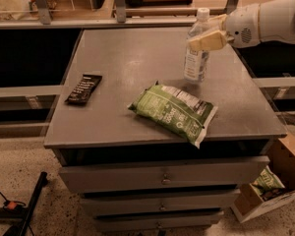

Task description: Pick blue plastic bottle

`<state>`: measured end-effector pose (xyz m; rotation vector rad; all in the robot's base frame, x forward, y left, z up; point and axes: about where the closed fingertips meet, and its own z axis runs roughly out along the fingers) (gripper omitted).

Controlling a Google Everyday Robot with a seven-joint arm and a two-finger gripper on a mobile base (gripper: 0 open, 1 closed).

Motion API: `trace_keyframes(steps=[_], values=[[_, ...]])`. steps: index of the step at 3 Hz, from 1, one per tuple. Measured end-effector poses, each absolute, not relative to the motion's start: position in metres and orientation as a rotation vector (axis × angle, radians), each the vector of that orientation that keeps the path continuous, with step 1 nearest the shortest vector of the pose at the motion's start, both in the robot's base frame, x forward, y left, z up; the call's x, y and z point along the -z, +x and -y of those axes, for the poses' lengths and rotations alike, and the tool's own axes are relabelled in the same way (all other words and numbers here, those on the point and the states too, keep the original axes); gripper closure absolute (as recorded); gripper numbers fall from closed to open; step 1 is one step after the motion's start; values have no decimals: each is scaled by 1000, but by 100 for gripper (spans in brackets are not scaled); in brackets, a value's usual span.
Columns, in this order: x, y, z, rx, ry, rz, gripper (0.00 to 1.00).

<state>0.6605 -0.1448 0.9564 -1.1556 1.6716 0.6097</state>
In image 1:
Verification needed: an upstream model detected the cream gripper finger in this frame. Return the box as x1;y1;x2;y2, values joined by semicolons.
208;14;227;30
187;30;233;51

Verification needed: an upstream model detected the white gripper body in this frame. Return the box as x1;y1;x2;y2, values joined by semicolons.
224;4;261;48

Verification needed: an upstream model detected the clear blue plastic water bottle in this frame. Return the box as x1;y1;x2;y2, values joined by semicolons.
184;8;210;83

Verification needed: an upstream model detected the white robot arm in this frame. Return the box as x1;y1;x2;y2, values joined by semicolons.
187;0;295;51

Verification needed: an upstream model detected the green snack chip bag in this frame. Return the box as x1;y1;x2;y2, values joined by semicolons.
128;82;217;148

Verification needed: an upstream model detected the grey drawer cabinet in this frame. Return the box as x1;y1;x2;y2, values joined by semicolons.
44;28;285;232

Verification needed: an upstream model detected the top grey drawer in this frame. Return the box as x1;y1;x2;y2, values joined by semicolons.
59;156;269;193

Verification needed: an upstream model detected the grey drawer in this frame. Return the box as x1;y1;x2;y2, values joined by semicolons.
59;156;269;193
95;210;224;232
80;189;240;216

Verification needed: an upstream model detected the cardboard box on floor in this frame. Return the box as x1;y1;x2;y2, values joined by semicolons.
231;134;295;222

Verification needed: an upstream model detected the black snack bar wrapper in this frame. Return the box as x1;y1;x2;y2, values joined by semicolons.
65;74;102;104

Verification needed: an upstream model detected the green snack bag in box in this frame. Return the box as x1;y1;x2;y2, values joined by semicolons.
252;166;285;201

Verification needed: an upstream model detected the middle grey drawer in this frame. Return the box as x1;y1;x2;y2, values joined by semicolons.
80;189;240;216

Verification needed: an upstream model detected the bottom grey drawer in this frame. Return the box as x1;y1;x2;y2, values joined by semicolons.
95;210;224;232

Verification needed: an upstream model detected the black stand leg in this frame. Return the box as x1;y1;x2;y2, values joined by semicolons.
3;172;48;236

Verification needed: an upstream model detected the grey metal shelf rail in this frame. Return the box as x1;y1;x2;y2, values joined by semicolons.
0;0;279;30

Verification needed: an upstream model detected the black cable with orange clip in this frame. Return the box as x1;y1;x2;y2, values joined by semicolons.
0;180;35;236

